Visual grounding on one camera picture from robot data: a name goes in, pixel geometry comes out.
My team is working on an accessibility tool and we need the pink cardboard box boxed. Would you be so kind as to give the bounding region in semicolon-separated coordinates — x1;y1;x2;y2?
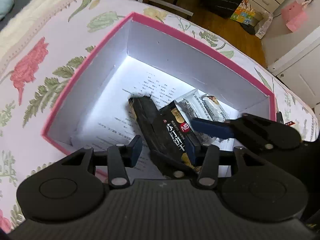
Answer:
41;11;277;178

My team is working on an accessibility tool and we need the floral bed sheet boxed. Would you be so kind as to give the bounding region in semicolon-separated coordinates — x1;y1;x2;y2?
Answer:
1;0;319;233

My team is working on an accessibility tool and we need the goose plush in blue blanket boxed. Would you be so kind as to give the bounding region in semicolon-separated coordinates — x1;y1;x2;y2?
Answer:
0;0;14;20

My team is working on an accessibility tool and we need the white plastic package on floor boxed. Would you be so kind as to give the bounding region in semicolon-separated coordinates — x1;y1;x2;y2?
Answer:
254;14;273;39

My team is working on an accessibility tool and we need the black soda cracker packet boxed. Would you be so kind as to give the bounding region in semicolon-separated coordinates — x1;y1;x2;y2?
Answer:
159;101;201;172

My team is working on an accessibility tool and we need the colourful gift bag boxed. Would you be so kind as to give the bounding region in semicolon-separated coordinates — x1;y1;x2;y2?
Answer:
230;0;263;27

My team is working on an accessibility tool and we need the plain black snack packet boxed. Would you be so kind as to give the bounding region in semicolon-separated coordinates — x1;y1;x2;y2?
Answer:
276;111;284;124

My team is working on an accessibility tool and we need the white snack bar packet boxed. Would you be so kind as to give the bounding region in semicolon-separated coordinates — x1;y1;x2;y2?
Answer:
202;95;229;122
175;89;214;121

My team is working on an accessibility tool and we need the pink paper bag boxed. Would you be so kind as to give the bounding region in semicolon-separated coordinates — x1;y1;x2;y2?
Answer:
281;1;308;32

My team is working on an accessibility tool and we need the white wardrobe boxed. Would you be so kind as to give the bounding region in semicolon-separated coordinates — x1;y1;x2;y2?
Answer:
262;0;319;107

